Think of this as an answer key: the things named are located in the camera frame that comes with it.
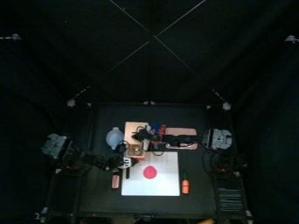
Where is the white cutting board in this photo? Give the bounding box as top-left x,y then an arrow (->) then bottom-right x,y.
120,150 -> 182,197

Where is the pink rectangular block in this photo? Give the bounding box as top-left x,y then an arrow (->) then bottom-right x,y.
110,173 -> 121,190

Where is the light blue two-handled bowl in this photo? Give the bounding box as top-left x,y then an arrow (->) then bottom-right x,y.
105,126 -> 126,151

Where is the red toy spatula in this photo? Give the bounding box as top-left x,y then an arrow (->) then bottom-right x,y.
157,124 -> 168,138

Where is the orange toy carrot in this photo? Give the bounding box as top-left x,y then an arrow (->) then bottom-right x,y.
180,171 -> 192,195

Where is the thin white cord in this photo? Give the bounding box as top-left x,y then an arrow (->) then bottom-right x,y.
70,0 -> 206,103
106,0 -> 228,106

